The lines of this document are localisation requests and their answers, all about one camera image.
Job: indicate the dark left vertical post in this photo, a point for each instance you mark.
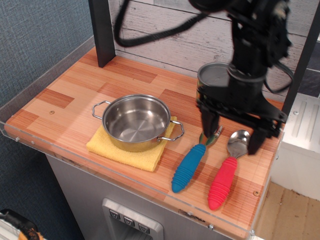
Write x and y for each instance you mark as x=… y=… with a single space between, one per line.
x=102 y=31

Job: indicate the grey cabinet with dispenser panel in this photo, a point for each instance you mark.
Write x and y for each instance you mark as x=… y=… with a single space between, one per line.
x=105 y=209

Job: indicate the dark vertical post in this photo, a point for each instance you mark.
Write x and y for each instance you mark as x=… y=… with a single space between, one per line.
x=102 y=31
x=307 y=74

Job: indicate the blue handled metal fork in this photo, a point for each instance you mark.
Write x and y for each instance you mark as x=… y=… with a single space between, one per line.
x=186 y=169

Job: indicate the peas and carrots can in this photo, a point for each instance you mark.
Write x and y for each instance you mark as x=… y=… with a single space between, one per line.
x=212 y=82

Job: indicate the dark right vertical post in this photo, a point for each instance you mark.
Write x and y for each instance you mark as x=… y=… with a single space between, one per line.
x=307 y=74

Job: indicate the orange object at corner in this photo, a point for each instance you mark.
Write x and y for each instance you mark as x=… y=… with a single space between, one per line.
x=29 y=233

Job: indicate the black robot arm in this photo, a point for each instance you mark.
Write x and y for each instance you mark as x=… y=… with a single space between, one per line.
x=259 y=36

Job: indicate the stainless steel pot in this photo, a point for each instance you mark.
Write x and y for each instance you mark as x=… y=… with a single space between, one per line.
x=137 y=122

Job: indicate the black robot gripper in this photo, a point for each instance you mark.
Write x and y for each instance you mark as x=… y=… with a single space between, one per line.
x=244 y=104

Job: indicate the yellow cloth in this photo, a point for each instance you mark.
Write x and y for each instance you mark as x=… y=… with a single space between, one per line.
x=102 y=145

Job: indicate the red handled metal spoon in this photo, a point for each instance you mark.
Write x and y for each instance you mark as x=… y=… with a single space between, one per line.
x=237 y=146

